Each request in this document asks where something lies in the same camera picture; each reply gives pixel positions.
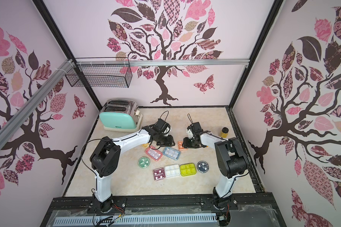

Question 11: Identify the red rectangular pillbox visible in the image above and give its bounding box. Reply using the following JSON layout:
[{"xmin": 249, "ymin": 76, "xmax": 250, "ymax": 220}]
[{"xmin": 145, "ymin": 146, "xmax": 163, "ymax": 161}]

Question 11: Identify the blue rectangular pillbox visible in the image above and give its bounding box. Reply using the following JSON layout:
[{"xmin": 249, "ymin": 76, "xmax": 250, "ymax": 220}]
[{"xmin": 163, "ymin": 147, "xmax": 181, "ymax": 160}]

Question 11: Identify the green round pillbox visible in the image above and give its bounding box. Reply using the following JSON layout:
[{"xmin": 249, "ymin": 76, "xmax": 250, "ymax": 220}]
[{"xmin": 138, "ymin": 157, "xmax": 150, "ymax": 168}]

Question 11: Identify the dark round pillbox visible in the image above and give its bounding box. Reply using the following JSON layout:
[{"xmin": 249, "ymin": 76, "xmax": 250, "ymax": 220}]
[{"xmin": 197, "ymin": 161, "xmax": 209, "ymax": 173}]

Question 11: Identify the green lid white pillbox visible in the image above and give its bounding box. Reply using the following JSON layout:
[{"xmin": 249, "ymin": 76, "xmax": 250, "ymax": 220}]
[{"xmin": 180, "ymin": 163, "xmax": 197, "ymax": 177}]

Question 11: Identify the clear white pillbox front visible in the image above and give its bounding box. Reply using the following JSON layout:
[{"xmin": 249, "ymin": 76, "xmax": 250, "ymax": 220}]
[{"xmin": 164, "ymin": 164, "xmax": 181, "ymax": 178}]

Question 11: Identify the magenta small pillbox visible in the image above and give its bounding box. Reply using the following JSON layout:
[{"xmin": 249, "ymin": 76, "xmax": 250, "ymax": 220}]
[{"xmin": 153, "ymin": 167, "xmax": 166, "ymax": 181}]

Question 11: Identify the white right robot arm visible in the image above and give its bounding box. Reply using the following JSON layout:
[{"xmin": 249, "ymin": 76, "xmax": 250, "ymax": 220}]
[{"xmin": 182, "ymin": 122, "xmax": 250, "ymax": 200}]

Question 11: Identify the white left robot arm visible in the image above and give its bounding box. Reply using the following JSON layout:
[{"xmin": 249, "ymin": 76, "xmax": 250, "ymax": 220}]
[{"xmin": 90, "ymin": 118, "xmax": 175, "ymax": 203}]

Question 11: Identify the yellow bottle black cap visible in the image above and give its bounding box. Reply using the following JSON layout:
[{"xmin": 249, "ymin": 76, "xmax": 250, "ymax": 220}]
[{"xmin": 220, "ymin": 127, "xmax": 229, "ymax": 139}]

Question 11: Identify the mint green toaster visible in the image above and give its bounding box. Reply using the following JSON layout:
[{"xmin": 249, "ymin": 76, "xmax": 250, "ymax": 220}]
[{"xmin": 99, "ymin": 99, "xmax": 143, "ymax": 132}]

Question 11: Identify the aluminium rail back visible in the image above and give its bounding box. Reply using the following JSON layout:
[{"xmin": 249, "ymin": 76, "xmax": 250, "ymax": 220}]
[{"xmin": 129, "ymin": 59, "xmax": 250, "ymax": 67}]

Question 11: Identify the aluminium rail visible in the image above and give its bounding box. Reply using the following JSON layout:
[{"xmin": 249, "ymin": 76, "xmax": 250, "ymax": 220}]
[
  {"xmin": 0, "ymin": 59, "xmax": 74, "ymax": 151},
  {"xmin": 129, "ymin": 59, "xmax": 250, "ymax": 67}
]

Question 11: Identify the black wire basket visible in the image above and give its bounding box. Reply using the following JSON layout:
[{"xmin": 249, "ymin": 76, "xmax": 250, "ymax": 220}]
[{"xmin": 66, "ymin": 57, "xmax": 133, "ymax": 88}]

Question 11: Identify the white slotted cable duct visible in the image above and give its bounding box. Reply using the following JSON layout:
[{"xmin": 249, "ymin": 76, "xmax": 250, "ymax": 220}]
[{"xmin": 52, "ymin": 213, "xmax": 218, "ymax": 227}]

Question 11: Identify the aluminium rail left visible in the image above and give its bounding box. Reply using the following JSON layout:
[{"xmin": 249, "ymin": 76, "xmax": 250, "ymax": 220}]
[{"xmin": 0, "ymin": 59, "xmax": 74, "ymax": 151}]

